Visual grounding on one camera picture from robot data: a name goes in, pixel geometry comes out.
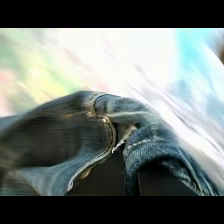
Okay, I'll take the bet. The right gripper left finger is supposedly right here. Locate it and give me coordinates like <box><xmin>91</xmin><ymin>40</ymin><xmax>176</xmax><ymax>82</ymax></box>
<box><xmin>67</xmin><ymin>149</ymin><xmax>126</xmax><ymax>197</ymax></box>

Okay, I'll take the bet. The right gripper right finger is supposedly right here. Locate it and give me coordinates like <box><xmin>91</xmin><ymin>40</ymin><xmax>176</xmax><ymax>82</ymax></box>
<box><xmin>137</xmin><ymin>163</ymin><xmax>198</xmax><ymax>197</ymax></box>

